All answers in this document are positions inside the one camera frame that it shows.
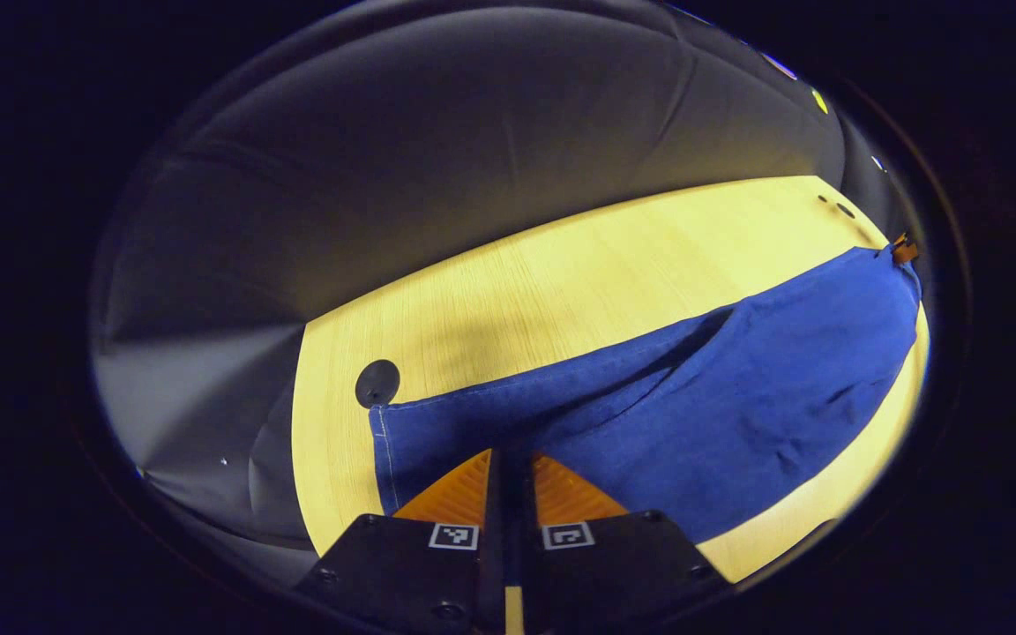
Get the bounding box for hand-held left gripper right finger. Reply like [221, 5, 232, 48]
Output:
[508, 450, 731, 635]

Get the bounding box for blue denim jeans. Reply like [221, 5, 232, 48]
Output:
[370, 245, 924, 544]

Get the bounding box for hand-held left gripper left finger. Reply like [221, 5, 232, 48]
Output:
[295, 448, 509, 635]

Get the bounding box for black round table grommet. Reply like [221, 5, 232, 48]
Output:
[355, 358, 402, 410]

